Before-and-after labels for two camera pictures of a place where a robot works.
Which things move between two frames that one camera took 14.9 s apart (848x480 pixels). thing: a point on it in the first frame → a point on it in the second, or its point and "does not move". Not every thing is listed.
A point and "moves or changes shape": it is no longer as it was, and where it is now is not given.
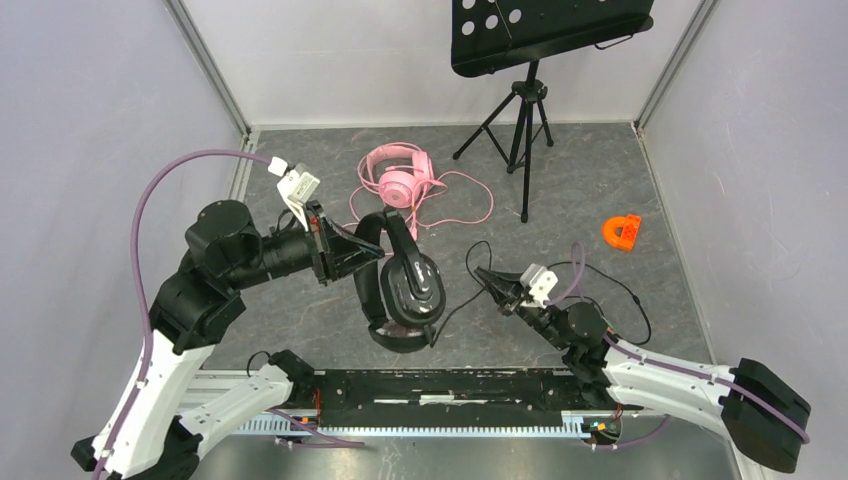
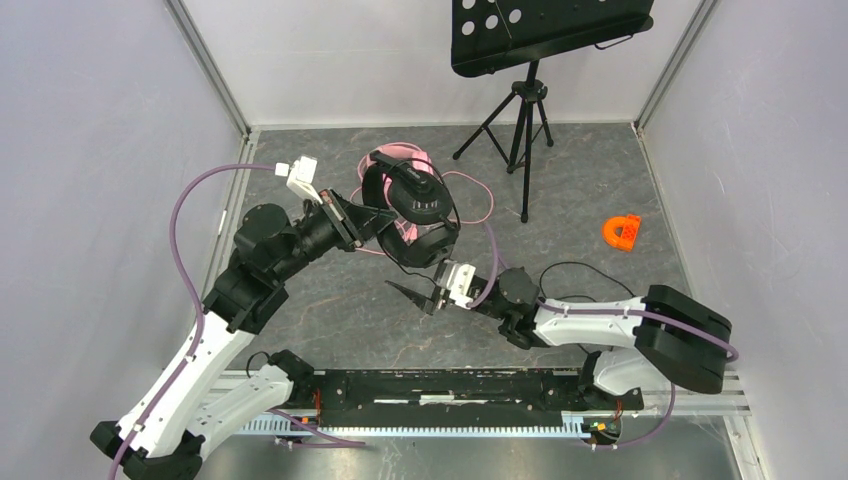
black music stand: (492, 34) does not move
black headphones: (401, 292) → (411, 194)
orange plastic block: (629, 225) does not move
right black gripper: (507, 291) → (439, 298)
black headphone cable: (574, 262) moves or changes shape
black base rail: (413, 399) does not move
